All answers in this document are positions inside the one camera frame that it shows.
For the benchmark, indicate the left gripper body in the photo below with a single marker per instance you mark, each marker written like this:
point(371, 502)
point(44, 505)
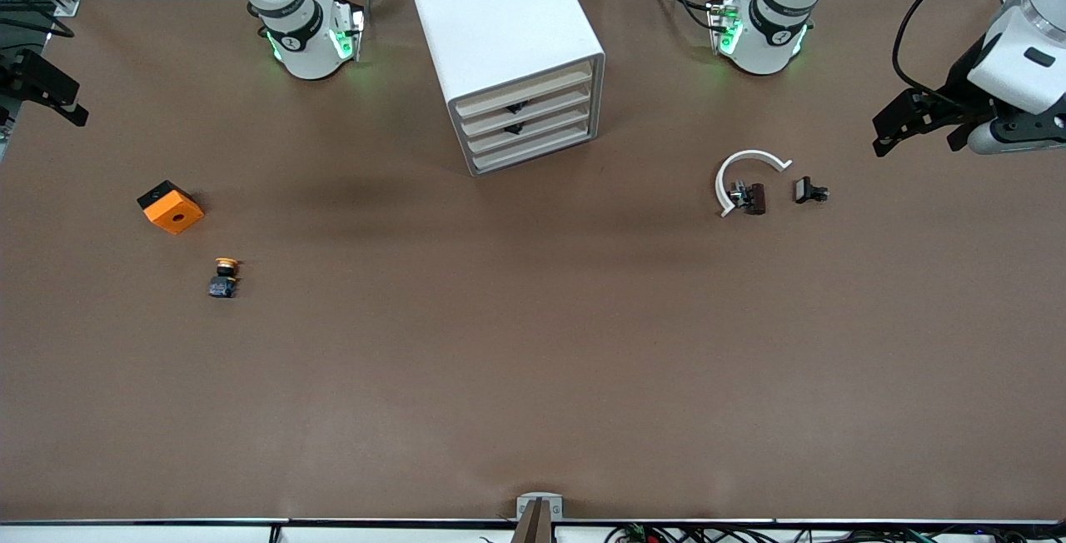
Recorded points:
point(958, 87)

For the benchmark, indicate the orange button with blue base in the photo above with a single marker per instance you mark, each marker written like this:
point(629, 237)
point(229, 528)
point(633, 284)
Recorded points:
point(223, 285)

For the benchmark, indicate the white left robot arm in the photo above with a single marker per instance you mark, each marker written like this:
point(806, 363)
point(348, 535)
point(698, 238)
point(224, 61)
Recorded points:
point(762, 56)

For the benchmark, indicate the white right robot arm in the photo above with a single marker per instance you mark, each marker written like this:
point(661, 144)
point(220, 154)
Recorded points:
point(308, 60)

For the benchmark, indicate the orange and black button box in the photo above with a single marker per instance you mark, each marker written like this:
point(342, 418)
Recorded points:
point(176, 214)

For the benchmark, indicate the white drawer cabinet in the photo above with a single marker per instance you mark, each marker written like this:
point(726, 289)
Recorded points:
point(491, 18)

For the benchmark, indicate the small black clip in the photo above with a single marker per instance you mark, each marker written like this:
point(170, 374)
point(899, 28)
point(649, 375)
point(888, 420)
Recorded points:
point(804, 190)

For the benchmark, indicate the brown block with metal clip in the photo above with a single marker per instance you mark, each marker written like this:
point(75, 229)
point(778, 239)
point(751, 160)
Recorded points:
point(755, 199)

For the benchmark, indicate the brown table mat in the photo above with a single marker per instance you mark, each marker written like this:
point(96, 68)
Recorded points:
point(533, 360)

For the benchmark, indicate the brown tapered bar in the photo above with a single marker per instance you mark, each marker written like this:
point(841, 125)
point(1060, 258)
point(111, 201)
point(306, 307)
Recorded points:
point(533, 526)

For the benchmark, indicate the grey metal bracket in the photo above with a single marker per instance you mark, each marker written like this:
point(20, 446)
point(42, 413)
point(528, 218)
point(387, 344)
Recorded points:
point(540, 498)

